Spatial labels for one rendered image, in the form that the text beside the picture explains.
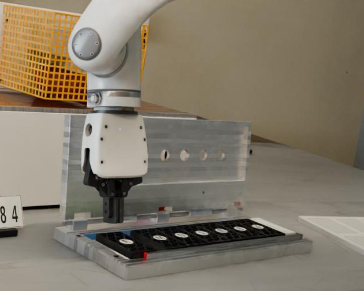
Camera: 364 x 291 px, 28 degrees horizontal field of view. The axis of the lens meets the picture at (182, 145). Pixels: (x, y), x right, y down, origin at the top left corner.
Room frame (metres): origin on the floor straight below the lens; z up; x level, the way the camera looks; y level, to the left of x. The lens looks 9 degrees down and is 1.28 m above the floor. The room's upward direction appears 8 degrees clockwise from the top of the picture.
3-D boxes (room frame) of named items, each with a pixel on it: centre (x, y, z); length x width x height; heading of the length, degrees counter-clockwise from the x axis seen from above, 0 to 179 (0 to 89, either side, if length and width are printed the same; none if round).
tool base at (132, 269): (1.26, -0.04, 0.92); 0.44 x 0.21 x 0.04; 133
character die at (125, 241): (1.12, 0.07, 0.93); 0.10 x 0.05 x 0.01; 43
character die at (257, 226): (1.34, -0.16, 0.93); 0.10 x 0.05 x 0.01; 42
